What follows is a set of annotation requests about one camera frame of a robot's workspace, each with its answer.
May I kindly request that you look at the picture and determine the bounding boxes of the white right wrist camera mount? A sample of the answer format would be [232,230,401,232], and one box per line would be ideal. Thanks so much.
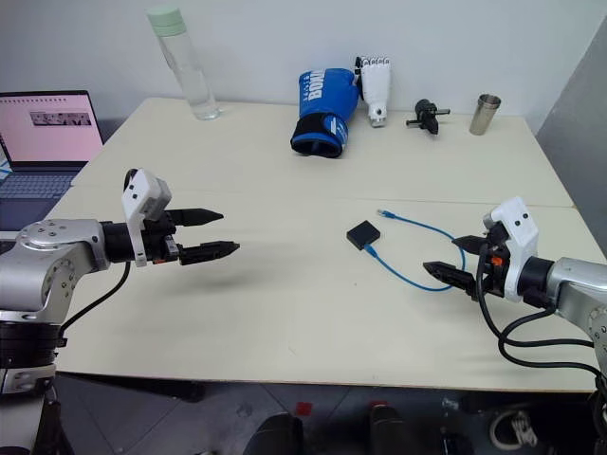
[482,195,541,304]

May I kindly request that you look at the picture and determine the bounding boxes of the steel metal cup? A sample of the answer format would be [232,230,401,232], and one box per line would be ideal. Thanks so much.
[469,93,503,137]

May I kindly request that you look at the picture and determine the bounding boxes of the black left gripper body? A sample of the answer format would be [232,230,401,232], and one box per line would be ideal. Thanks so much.
[141,210,183,264]

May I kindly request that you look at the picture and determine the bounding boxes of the white robotic hand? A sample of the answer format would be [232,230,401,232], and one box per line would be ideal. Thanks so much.
[354,54,394,129]

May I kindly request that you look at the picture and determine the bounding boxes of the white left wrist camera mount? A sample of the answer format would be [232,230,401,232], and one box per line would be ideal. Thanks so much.
[120,168,173,267]

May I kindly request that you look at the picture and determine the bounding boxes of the blue boxing glove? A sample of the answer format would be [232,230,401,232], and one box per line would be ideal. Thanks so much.
[289,67,359,159]

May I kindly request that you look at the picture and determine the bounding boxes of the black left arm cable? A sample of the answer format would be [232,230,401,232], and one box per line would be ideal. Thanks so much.
[58,260,132,337]

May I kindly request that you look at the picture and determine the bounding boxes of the clear bottle with green cap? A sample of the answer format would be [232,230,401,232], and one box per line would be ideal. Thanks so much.
[145,5,223,121]

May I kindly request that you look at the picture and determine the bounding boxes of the dark rounded shape under table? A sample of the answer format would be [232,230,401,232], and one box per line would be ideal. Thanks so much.
[367,402,407,455]
[242,411,305,455]

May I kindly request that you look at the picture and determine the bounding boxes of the blue Ethernet cable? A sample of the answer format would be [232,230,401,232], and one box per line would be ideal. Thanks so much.
[365,208,468,291]

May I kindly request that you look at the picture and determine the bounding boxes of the black small gripper part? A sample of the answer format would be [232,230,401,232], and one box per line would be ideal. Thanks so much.
[405,98,451,137]

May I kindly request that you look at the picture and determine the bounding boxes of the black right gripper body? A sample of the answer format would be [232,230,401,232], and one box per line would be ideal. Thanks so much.
[476,222,511,300]

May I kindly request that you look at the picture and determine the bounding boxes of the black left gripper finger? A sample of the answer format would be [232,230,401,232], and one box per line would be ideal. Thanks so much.
[177,240,241,266]
[169,207,225,227]

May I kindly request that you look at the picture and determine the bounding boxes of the black small box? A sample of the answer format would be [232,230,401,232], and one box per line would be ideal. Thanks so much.
[345,219,382,250]

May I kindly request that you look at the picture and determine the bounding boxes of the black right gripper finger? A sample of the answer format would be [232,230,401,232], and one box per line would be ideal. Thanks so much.
[451,233,489,257]
[422,260,483,300]

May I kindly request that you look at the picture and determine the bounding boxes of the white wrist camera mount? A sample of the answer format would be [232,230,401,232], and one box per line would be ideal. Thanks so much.
[120,168,173,267]
[482,195,541,304]

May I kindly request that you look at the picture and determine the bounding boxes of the open laptop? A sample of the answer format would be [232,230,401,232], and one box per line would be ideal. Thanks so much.
[0,90,105,232]

